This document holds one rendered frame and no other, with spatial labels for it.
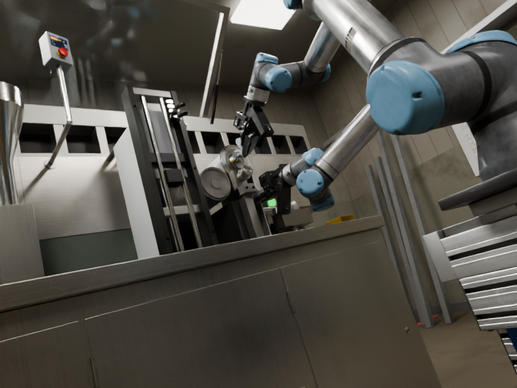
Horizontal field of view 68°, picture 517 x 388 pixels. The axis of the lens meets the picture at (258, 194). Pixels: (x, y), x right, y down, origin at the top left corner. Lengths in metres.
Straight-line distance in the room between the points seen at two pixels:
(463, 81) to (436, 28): 4.06
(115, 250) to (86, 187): 0.26
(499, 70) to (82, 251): 1.27
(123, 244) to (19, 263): 0.46
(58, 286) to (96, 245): 0.72
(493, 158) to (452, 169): 3.80
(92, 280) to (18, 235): 0.41
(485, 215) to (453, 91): 0.21
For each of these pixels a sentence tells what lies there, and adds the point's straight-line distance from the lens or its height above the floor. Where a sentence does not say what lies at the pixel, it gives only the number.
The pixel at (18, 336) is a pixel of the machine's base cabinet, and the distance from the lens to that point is 0.78.
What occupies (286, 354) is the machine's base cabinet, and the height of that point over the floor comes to 0.61.
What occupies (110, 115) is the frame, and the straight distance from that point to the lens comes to 1.73.
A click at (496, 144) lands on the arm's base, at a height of 0.87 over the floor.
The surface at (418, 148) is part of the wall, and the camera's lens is 4.71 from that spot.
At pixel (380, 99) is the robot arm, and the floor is 0.99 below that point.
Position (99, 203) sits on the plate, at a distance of 1.53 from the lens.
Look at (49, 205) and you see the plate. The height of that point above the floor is 1.25.
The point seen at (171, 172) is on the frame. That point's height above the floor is 1.16.
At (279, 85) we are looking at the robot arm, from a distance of 1.24.
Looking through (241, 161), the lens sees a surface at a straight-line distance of 1.44.
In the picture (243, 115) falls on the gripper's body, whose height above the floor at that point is 1.36.
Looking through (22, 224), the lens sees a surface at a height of 1.11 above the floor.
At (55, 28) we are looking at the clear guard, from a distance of 1.66.
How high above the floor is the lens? 0.76
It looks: 14 degrees up
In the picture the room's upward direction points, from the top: 18 degrees counter-clockwise
